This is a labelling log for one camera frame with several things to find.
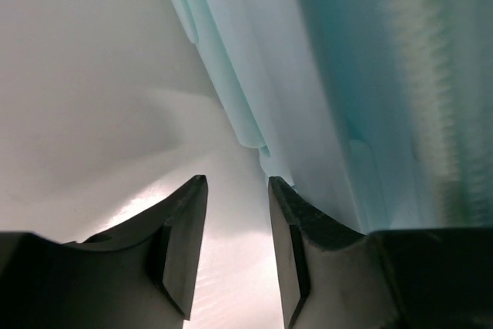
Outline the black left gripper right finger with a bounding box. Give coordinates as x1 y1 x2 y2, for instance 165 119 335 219
269 177 492 328

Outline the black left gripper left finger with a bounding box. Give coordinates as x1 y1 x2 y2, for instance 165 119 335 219
1 175 208 328

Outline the light blue hard-shell suitcase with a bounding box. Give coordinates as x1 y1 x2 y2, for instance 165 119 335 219
172 0 492 233

